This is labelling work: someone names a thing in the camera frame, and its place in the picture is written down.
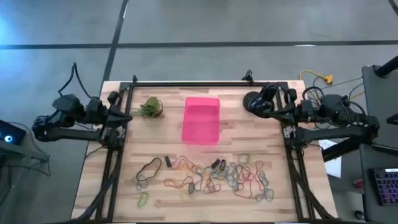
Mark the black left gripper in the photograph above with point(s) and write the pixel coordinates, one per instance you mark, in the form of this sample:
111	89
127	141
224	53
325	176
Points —
98	112

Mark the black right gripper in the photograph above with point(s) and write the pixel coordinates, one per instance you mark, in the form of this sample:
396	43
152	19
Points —
308	110

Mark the olive green rubber band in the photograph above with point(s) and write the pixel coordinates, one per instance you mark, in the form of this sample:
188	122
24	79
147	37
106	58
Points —
244	154

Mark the large black rubber band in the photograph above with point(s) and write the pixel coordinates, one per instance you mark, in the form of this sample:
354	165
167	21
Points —
160	162

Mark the black wide rubber band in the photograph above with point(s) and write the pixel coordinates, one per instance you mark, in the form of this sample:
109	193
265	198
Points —
215	164
168	161

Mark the black oval rubber band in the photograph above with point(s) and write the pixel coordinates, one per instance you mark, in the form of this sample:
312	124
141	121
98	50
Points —
222	165

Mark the orange-red rubber band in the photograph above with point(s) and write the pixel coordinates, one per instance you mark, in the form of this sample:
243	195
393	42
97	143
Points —
174	185

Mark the lime green rubber band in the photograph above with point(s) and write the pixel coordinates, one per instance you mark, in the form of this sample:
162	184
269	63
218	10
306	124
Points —
140	203

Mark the large red rubber band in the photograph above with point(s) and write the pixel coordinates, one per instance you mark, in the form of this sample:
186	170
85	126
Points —
245	197

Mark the dark grey oval rubber band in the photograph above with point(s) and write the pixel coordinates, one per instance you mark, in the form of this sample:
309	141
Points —
191	188

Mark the yellow rubber band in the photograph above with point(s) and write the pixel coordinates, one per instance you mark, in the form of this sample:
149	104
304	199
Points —
186	197

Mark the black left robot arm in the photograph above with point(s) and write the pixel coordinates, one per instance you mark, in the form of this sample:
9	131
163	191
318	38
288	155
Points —
71	133

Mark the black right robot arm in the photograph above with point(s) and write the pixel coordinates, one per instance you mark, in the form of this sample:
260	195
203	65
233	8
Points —
335	133

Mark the pink translucent plastic bin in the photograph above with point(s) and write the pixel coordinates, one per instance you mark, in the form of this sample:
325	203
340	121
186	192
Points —
202	121

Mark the grey-blue rubber band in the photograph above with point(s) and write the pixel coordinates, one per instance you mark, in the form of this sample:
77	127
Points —
264	199

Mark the teal rubber band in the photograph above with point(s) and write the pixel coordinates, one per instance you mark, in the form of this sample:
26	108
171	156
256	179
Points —
202	170
222	177

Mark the silver mounting plate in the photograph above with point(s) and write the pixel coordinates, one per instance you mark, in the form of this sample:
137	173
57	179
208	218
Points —
289	132

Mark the black desk lamp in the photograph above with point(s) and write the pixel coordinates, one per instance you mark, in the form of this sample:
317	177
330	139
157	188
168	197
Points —
258	104

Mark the small potted green plant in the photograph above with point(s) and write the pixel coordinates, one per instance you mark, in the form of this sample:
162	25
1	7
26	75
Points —
152	107

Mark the black diagonal bar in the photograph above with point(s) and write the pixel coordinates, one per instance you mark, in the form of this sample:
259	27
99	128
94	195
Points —
339	151

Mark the white paper sheet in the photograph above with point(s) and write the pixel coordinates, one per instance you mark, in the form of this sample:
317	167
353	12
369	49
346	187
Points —
334	168

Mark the grey side table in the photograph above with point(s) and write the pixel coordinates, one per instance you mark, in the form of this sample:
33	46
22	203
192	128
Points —
382	102

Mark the small red object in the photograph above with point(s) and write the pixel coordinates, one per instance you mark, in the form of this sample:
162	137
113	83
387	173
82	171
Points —
358	183

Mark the grey side stand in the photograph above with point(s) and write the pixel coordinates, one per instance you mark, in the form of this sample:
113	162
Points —
18	152

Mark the grey desk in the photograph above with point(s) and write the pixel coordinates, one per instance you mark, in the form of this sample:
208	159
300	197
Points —
382	158

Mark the black flat device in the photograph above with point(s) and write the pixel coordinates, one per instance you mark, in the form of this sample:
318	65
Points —
392	119

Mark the black device with blue light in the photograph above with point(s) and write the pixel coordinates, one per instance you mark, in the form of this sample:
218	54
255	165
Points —
12	132

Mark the black pole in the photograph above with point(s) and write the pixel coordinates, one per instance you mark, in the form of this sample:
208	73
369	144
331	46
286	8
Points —
387	67

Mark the backlit black keyboard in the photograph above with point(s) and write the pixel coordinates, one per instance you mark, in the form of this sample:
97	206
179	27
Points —
387	186

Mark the black computer mouse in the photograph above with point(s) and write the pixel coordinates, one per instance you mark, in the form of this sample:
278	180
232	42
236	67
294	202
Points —
360	215

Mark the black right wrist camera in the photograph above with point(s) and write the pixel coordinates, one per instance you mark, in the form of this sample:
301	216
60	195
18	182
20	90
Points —
291	95

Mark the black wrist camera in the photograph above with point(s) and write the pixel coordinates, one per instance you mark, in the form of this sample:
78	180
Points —
113	97
291	95

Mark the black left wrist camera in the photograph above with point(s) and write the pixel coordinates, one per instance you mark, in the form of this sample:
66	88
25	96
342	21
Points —
113	97

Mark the black aluminium table frame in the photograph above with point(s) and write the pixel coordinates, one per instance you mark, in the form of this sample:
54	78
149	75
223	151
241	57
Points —
202	84

